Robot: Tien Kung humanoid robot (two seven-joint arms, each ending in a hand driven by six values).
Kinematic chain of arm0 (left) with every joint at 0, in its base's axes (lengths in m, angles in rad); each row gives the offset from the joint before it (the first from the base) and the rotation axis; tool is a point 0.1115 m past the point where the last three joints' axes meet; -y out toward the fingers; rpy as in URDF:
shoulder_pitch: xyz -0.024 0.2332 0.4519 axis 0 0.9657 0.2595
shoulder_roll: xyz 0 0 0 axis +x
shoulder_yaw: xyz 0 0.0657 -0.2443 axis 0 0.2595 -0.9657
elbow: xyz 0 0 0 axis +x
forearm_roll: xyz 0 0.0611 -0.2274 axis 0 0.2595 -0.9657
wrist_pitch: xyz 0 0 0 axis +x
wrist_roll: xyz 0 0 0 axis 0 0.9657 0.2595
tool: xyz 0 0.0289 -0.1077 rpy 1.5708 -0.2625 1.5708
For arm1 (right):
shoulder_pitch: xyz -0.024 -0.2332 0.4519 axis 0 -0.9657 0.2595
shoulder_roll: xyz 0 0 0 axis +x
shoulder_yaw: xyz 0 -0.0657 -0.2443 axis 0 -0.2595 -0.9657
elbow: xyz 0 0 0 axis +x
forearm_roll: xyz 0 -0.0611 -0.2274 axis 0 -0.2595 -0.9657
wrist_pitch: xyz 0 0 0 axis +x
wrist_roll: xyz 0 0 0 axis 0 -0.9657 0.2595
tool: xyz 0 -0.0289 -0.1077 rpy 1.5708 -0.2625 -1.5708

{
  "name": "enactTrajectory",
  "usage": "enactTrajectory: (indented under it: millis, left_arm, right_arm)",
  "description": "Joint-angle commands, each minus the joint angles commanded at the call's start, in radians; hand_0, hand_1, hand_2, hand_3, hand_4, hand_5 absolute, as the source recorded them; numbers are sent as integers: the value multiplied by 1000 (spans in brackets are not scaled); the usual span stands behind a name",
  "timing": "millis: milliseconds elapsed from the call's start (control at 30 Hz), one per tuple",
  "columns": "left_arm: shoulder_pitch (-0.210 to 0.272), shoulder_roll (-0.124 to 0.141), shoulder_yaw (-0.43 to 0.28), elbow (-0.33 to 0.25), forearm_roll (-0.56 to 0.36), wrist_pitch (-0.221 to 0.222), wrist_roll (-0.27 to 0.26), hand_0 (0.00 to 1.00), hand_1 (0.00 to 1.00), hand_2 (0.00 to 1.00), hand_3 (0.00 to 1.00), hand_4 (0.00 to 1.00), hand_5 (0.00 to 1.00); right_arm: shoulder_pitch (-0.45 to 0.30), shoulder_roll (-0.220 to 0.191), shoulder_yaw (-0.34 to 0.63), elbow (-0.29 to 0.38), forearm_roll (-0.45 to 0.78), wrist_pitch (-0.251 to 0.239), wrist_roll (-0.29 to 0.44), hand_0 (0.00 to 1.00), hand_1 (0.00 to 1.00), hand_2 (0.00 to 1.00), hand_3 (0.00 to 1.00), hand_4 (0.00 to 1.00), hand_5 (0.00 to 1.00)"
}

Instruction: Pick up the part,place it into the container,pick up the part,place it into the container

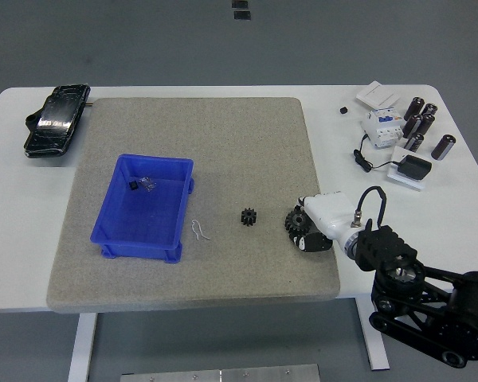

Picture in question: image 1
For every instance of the small black cube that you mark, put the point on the small black cube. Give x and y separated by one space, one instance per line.
344 110
133 185

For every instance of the black cylindrical capacitor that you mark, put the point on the black cylindrical capacitor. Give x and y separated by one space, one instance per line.
425 124
430 109
412 125
415 107
414 142
443 147

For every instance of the black taped device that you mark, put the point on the black taped device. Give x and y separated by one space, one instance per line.
53 119

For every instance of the blue plastic box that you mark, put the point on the blue plastic box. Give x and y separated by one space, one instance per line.
143 215

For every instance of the grey metal plate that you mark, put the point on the grey metal plate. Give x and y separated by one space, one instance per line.
219 375

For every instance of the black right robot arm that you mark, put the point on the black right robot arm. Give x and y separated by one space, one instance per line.
406 278

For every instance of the white switch panel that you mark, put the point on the white switch panel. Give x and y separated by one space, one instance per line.
376 93

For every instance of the white circuit breaker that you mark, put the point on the white circuit breaker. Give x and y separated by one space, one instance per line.
380 129

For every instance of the clear plastic bag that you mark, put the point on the clear plastic bag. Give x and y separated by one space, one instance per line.
148 184

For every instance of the white table leg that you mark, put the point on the white table leg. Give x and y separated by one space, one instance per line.
376 350
81 346

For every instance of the black power adapter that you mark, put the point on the black power adapter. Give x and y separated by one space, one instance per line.
415 168

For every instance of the small black gear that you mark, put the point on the small black gear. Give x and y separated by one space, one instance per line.
250 218

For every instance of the white flat plate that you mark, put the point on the white flat plate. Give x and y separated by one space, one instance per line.
400 181

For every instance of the black floor socket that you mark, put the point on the black floor socket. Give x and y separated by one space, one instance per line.
240 3
242 15

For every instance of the large black gear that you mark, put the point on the large black gear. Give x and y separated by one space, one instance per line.
296 223

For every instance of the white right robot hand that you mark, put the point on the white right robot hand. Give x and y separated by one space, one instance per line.
328 213

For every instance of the grey-brown mat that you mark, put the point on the grey-brown mat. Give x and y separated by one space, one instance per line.
207 151

